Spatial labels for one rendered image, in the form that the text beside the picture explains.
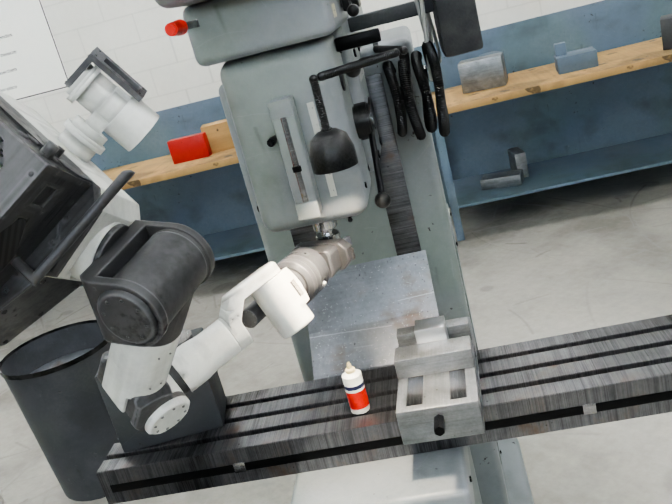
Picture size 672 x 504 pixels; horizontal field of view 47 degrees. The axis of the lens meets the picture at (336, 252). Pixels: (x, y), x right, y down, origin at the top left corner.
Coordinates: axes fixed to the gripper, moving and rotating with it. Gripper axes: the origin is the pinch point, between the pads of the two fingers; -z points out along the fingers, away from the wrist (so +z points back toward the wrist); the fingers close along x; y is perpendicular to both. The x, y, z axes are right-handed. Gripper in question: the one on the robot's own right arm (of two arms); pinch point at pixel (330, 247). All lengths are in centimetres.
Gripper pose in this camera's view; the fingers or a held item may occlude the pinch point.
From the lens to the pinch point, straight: 149.5
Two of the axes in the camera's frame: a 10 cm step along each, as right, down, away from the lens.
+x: -8.9, 0.8, 4.4
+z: -3.9, 3.8, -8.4
